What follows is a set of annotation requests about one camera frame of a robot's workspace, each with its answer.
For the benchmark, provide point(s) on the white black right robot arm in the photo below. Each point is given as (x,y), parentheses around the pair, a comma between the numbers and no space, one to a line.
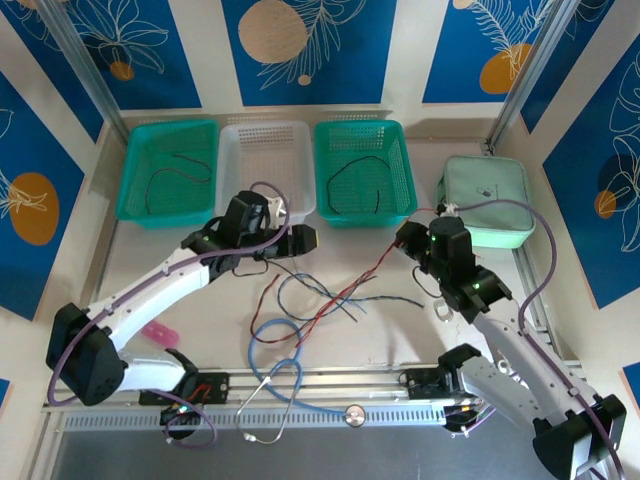
(500,345)

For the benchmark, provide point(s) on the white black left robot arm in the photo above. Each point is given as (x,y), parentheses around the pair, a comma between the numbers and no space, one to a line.
(150,295)

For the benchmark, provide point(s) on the metal tongs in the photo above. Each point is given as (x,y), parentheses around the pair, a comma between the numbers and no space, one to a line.
(437,310)

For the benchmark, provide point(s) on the white plastic basket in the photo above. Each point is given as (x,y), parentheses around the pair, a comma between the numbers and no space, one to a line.
(265,160)

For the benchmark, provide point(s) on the mint green zip pouch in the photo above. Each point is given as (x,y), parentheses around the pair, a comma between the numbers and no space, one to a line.
(495,175)

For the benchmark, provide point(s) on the green plastic basket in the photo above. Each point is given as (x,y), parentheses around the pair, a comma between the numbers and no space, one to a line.
(165,135)
(365,135)

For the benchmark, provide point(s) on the pink pill box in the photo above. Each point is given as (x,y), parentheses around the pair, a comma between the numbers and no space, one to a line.
(160,334)

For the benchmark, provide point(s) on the black connector board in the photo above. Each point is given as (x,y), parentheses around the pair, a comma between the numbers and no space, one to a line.
(457,417)
(175,417)

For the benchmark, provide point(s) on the blue stethoscope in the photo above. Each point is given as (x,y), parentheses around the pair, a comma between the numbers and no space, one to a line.
(355,415)

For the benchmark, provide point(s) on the grey metal panel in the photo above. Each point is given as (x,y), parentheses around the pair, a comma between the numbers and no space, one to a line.
(350,455)

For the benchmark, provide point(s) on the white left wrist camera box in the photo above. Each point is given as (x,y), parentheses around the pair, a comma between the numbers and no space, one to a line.
(277,207)

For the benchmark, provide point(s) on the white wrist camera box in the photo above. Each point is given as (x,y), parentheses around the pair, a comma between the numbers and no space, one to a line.
(447,208)
(277,207)

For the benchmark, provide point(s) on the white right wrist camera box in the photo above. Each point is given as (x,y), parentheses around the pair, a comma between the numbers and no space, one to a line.
(447,208)

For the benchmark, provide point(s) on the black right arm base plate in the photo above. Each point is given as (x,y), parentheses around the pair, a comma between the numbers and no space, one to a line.
(417,385)

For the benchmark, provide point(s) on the aluminium frame rail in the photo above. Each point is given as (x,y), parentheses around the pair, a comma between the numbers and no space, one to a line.
(350,382)

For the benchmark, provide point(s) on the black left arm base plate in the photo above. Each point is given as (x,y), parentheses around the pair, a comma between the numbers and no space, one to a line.
(220,387)

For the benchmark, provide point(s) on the aluminium frame post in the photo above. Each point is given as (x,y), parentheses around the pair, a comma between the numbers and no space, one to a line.
(537,60)
(82,60)

